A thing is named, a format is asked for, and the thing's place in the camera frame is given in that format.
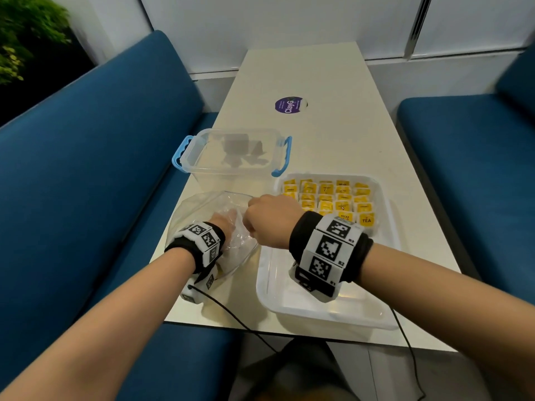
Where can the person's right hand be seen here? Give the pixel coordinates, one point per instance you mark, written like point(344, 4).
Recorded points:
point(273, 221)

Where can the person's left hand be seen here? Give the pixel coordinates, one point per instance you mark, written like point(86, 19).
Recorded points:
point(225, 227)

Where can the person's right fingers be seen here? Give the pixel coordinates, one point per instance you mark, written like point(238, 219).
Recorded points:
point(250, 223)

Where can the person's left fingers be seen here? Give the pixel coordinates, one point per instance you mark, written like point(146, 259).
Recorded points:
point(233, 217)

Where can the clear plastic bag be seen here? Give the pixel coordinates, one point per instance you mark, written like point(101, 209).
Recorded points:
point(196, 212)

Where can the person's left forearm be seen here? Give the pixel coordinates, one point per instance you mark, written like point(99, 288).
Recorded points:
point(108, 329)

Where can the person's right forearm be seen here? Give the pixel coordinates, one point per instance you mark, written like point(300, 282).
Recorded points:
point(451, 313)

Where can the rows of yellow tea packets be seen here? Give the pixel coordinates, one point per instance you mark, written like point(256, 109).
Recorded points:
point(334, 198)

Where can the white plastic tray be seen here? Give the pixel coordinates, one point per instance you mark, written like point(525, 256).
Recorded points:
point(292, 302)

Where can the round purple sticker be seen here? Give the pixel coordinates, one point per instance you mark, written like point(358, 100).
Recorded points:
point(289, 105)

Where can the person's dark trouser legs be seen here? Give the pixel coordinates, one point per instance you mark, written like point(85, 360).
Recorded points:
point(292, 371)

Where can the long blue bench sofa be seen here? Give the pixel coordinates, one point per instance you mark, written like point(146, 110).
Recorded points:
point(83, 171)

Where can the short blue bench sofa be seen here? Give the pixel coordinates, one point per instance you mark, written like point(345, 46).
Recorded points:
point(472, 171)

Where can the green plant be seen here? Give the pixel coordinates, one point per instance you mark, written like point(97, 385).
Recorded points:
point(25, 33)

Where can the left wrist camera marker band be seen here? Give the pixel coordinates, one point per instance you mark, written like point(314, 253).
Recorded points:
point(203, 242)

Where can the wrist camera marker band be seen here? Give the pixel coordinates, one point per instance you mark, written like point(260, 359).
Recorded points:
point(203, 242)
point(328, 254)

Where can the right wrist camera marker band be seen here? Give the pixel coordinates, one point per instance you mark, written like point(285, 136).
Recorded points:
point(328, 254)

